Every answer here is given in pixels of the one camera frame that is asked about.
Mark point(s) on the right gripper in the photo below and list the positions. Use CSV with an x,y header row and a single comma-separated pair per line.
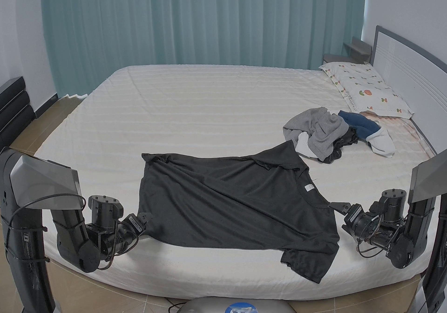
x,y
366,229

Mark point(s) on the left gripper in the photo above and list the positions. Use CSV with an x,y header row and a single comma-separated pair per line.
x,y
129,231

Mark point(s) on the black T-shirt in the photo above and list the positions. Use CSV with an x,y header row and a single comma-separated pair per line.
x,y
227,206

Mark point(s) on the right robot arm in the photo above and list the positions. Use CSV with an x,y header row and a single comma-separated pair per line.
x,y
412,234

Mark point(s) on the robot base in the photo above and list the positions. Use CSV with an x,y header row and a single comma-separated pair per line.
x,y
209,307

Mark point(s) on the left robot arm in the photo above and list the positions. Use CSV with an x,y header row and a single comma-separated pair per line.
x,y
70,234

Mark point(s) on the pile of clothes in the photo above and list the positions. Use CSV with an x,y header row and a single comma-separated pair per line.
x,y
324,133

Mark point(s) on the bed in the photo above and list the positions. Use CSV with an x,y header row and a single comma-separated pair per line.
x,y
209,112

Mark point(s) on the white printed pillow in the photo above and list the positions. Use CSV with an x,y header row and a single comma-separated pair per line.
x,y
370,91

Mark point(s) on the grey bedside table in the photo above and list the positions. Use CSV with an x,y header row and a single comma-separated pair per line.
x,y
349,53

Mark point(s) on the black chest of drawers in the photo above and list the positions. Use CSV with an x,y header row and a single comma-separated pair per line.
x,y
14,105

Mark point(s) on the blue-green curtain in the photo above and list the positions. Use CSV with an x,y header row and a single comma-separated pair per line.
x,y
192,7

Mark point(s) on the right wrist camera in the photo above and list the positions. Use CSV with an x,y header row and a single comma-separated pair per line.
x,y
376,208

